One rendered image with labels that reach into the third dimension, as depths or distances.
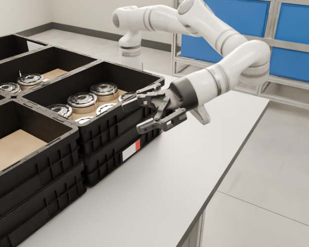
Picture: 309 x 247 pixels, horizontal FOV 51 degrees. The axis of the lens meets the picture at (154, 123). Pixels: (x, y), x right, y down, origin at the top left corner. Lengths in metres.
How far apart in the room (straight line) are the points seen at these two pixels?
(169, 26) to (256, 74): 0.45
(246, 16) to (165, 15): 1.69
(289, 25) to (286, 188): 1.22
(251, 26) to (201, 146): 1.73
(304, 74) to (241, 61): 2.07
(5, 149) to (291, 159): 1.90
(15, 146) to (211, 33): 0.64
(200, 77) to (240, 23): 2.11
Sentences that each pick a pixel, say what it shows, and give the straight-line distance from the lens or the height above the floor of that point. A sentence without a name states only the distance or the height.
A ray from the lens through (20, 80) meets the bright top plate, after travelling 1.40.
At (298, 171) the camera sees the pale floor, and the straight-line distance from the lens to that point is 2.35.
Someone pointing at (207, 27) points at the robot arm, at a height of 1.15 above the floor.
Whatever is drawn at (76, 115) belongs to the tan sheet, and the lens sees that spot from 1.13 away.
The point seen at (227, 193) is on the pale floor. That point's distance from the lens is 2.05.
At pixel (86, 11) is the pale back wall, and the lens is 4.82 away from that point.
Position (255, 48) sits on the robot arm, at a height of 1.16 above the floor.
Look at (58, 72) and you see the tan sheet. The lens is 1.49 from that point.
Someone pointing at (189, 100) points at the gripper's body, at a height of 1.07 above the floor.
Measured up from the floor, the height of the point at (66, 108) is 0.86.
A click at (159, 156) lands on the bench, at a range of 1.13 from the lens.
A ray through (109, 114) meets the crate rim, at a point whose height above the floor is 0.92.
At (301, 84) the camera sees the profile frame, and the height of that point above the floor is 0.30.
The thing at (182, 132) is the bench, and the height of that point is 0.70.
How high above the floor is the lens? 1.39
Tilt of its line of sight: 32 degrees down
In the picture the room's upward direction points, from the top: straight up
